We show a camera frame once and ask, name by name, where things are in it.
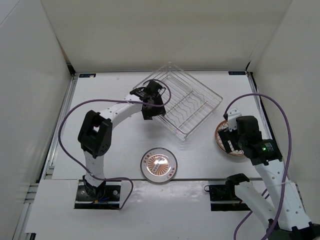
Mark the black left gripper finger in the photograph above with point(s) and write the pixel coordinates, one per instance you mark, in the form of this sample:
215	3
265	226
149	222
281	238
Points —
148	112
160	109

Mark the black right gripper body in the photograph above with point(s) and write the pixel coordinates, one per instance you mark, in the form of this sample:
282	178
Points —
238	139

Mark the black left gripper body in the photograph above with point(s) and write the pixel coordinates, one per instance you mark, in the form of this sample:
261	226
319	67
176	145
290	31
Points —
154	98

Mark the white plate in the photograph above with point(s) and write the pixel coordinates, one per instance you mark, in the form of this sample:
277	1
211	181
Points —
222	125

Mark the metal wire dish rack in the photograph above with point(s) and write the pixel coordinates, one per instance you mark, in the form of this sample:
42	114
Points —
190	101

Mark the plate with orange sunburst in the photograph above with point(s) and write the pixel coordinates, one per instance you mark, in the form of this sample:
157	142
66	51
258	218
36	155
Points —
159	165

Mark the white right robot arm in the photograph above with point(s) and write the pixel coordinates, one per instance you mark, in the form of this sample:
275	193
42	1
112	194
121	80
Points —
284	217

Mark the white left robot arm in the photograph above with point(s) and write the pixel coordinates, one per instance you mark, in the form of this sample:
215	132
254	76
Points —
95	135

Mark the right blue corner label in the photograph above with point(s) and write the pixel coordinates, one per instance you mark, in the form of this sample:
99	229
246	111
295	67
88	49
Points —
236	73

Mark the blue corner label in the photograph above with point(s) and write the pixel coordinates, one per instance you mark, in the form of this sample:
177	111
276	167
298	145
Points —
236	73
87	75

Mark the left blue corner label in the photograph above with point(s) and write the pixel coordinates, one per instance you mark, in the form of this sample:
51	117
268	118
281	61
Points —
87	75

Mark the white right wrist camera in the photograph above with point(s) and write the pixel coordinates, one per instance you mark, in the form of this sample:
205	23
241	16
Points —
231	116

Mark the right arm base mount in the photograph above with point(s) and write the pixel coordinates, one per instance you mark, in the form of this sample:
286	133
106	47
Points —
221	200

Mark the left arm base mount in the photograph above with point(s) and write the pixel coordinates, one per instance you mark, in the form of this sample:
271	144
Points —
106	199

